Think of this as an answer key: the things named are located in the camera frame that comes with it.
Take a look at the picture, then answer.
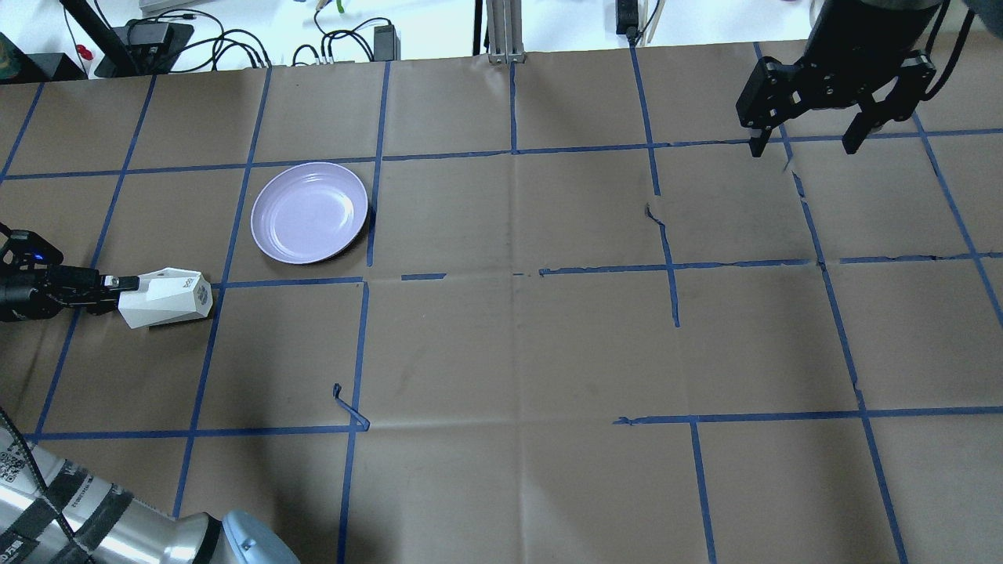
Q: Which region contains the aluminium extrusion post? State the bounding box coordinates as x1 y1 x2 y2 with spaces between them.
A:
484 0 526 65

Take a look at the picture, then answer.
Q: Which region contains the loose blue tape strip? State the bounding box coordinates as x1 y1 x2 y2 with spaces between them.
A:
332 382 371 432

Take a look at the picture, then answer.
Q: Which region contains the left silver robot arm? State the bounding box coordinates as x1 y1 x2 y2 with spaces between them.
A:
1 227 298 563

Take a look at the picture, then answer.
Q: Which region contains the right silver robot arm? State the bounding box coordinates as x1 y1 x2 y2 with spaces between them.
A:
737 1 1001 157

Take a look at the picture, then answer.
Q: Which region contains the black power adapter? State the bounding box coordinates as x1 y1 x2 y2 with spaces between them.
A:
372 23 400 62

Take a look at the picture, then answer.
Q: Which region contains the lavender round plate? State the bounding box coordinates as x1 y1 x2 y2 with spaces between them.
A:
248 163 370 265

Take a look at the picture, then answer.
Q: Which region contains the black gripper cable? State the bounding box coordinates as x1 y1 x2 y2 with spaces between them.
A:
0 407 95 564

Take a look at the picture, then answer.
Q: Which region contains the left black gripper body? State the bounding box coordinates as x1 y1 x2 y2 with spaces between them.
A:
1 224 103 322

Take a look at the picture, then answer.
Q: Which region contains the black plug with cable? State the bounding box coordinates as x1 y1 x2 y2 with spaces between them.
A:
614 0 647 46

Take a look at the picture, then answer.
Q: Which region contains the black device on stand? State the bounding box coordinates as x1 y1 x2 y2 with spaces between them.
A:
60 1 196 78

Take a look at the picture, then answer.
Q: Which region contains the black cables bundle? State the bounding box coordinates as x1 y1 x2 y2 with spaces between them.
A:
153 8 393 73

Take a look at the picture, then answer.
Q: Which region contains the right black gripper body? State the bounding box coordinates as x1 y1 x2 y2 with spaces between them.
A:
737 38 937 139

